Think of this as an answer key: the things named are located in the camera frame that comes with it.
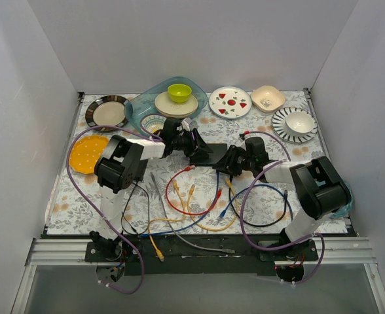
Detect teal scalloped plate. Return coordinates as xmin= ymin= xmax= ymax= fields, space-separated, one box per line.
xmin=330 ymin=188 xmax=354 ymax=219

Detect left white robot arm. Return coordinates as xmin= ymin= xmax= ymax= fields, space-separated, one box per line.
xmin=94 ymin=118 xmax=213 ymax=262

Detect black power cable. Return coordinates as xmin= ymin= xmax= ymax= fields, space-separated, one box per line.
xmin=119 ymin=181 xmax=151 ymax=235

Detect beige square panda bowl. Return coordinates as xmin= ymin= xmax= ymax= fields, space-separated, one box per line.
xmin=250 ymin=85 xmax=286 ymax=113

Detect yellow ethernet cable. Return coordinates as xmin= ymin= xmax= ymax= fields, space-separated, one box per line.
xmin=185 ymin=178 xmax=238 ymax=232
xmin=147 ymin=181 xmax=185 ymax=262

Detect black network switch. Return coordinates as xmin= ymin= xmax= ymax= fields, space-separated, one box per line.
xmin=189 ymin=143 xmax=228 ymax=167

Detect floral table mat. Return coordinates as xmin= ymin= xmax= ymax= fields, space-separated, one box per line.
xmin=46 ymin=108 xmax=325 ymax=236

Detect red ethernet cable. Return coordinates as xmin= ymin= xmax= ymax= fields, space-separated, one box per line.
xmin=164 ymin=165 xmax=222 ymax=217

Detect blue striped plate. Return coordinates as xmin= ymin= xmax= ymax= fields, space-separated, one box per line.
xmin=272 ymin=107 xmax=318 ymax=144

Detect brown rimmed plate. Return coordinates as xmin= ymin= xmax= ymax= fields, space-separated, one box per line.
xmin=85 ymin=95 xmax=129 ymax=133

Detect teal plastic basin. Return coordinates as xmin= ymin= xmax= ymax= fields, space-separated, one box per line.
xmin=124 ymin=77 xmax=208 ymax=133

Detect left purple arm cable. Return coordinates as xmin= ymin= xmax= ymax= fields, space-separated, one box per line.
xmin=65 ymin=114 xmax=164 ymax=295

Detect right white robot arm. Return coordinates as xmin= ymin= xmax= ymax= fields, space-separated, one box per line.
xmin=213 ymin=137 xmax=352 ymax=260

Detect blue patterned small bowl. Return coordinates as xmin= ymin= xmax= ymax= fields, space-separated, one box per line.
xmin=140 ymin=114 xmax=166 ymax=133

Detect aluminium frame rail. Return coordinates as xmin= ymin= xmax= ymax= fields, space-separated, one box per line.
xmin=12 ymin=237 xmax=385 ymax=313

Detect beige plate stack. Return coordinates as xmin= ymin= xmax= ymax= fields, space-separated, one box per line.
xmin=155 ymin=92 xmax=198 ymax=118

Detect lime green bowl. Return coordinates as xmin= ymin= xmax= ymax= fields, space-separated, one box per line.
xmin=167 ymin=83 xmax=192 ymax=103

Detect black power adapter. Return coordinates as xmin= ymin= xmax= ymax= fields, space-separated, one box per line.
xmin=134 ymin=160 xmax=148 ymax=182

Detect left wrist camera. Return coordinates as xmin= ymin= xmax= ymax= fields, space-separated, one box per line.
xmin=181 ymin=118 xmax=192 ymax=131

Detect black ethernet cable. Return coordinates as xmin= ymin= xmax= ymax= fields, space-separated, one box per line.
xmin=227 ymin=175 xmax=290 ymax=228

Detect white bowl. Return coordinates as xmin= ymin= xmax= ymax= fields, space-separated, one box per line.
xmin=285 ymin=111 xmax=316 ymax=136

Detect white plate red shapes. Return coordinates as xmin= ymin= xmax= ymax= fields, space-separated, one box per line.
xmin=208 ymin=86 xmax=252 ymax=120

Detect yellow dotted plate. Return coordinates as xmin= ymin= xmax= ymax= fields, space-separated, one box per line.
xmin=69 ymin=135 xmax=109 ymax=175

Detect blue ethernet cable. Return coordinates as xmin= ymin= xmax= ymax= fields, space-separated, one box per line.
xmin=138 ymin=169 xmax=294 ymax=238

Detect grey ethernet cable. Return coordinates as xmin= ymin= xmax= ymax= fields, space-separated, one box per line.
xmin=149 ymin=172 xmax=236 ymax=254

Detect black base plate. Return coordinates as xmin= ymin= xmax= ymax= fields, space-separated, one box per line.
xmin=84 ymin=234 xmax=319 ymax=276

